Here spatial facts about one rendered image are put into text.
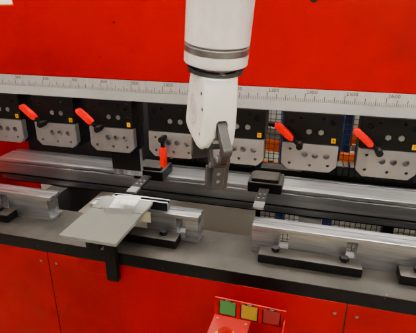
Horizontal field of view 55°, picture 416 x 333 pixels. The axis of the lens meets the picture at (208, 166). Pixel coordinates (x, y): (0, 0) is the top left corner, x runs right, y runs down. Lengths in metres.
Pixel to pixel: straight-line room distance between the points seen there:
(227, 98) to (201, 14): 0.10
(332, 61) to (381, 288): 0.64
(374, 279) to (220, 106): 0.89
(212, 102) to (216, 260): 0.82
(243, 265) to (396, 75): 0.67
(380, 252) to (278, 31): 0.69
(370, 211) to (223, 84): 1.09
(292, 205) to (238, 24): 1.08
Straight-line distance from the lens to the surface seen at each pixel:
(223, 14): 0.49
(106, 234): 1.19
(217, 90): 0.50
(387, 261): 1.32
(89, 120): 1.27
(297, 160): 1.15
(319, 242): 1.28
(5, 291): 1.73
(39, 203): 1.57
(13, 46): 1.42
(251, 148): 1.16
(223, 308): 1.21
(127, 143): 1.27
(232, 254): 1.30
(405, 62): 1.10
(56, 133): 1.39
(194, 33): 0.50
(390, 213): 1.53
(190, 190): 1.56
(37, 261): 1.54
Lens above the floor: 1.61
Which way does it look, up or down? 22 degrees down
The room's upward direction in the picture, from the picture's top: straight up
